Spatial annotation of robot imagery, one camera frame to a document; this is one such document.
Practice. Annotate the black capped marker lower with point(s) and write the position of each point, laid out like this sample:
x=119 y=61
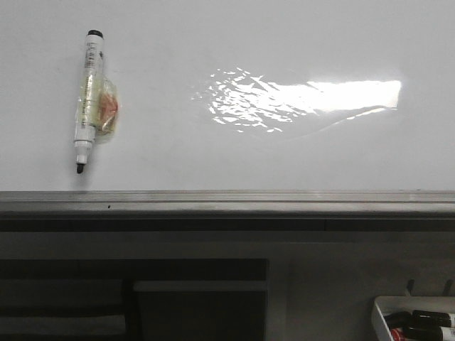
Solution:
x=428 y=333

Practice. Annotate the black capped marker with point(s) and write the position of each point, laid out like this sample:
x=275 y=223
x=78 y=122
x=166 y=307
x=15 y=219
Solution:
x=432 y=318
x=428 y=333

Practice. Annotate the white marker tray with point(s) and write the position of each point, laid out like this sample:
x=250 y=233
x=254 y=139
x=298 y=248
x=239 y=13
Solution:
x=385 y=305

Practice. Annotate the white whiteboard marker with tape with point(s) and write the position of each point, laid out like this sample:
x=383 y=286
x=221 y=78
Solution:
x=97 y=105

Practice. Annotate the black capped marker upper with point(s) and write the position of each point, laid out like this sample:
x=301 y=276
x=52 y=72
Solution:
x=432 y=318

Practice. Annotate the red capped marker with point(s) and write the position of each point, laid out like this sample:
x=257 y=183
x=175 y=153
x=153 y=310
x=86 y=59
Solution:
x=397 y=334

